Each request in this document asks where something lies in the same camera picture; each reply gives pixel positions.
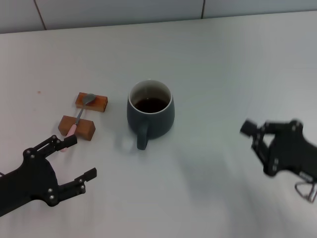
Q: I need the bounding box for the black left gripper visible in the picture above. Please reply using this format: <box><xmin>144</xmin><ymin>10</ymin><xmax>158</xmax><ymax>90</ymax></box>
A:
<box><xmin>0</xmin><ymin>134</ymin><xmax>98</xmax><ymax>217</ymax></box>

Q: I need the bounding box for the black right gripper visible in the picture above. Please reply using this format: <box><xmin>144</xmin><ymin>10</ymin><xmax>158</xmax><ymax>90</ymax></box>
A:
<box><xmin>239</xmin><ymin>119</ymin><xmax>317</xmax><ymax>184</ymax></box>

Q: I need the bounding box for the pink handled metal spoon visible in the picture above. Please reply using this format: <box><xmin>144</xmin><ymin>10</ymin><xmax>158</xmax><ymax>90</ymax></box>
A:
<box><xmin>60</xmin><ymin>93</ymin><xmax>96</xmax><ymax>153</ymax></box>

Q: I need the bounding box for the grey ceramic mug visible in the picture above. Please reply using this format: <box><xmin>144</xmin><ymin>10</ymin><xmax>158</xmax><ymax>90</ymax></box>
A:
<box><xmin>126</xmin><ymin>79</ymin><xmax>175</xmax><ymax>151</ymax></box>

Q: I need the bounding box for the brown arched wooden block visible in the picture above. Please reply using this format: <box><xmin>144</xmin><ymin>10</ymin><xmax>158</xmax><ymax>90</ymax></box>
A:
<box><xmin>57</xmin><ymin>115</ymin><xmax>96</xmax><ymax>141</ymax></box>

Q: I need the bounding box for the orange wooden block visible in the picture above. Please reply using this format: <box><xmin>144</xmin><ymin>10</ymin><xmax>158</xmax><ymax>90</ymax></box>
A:
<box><xmin>75</xmin><ymin>92</ymin><xmax>109</xmax><ymax>113</ymax></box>

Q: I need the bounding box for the dark coffee liquid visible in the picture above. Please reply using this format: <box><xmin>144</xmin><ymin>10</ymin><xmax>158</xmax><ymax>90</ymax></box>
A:
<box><xmin>132</xmin><ymin>97</ymin><xmax>169</xmax><ymax>114</ymax></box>

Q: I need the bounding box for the silver connector with wire ring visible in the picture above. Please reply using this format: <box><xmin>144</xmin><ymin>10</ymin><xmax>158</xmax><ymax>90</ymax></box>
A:
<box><xmin>294</xmin><ymin>181</ymin><xmax>317</xmax><ymax>204</ymax></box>

